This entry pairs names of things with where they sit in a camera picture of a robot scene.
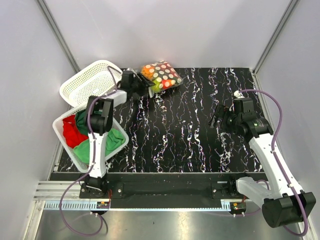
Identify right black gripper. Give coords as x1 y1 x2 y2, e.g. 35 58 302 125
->
207 103 242 137

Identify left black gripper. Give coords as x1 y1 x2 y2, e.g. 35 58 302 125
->
130 72 156 97

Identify polka dot zip top bag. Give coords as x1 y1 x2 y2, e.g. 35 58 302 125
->
140 60 184 95

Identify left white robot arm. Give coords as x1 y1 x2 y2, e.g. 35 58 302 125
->
80 70 155 198

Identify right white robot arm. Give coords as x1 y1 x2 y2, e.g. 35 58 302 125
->
210 98 316 228

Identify white perforated basket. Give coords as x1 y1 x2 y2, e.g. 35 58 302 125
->
59 60 123 107

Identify black marble pattern mat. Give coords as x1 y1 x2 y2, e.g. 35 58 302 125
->
57 67 272 174

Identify light green cloth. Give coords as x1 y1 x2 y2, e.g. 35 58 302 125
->
73 128 126 165

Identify dark green cloth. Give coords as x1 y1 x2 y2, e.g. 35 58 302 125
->
74 109 89 136

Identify red cloth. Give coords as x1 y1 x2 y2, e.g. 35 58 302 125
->
62 114 88 149

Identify white cloth bin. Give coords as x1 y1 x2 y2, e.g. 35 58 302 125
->
52 104 129 173

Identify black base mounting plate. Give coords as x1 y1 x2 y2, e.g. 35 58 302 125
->
77 172 264 199

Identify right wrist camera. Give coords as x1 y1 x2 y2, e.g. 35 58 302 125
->
233 90 254 115

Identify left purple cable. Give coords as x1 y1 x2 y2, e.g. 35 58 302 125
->
58 65 123 236

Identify purple cable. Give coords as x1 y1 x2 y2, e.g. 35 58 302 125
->
58 65 123 236
234 89 310 237

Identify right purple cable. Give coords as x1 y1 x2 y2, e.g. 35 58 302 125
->
234 89 310 237

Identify white cable duct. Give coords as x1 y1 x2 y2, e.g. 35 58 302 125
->
44 200 111 211

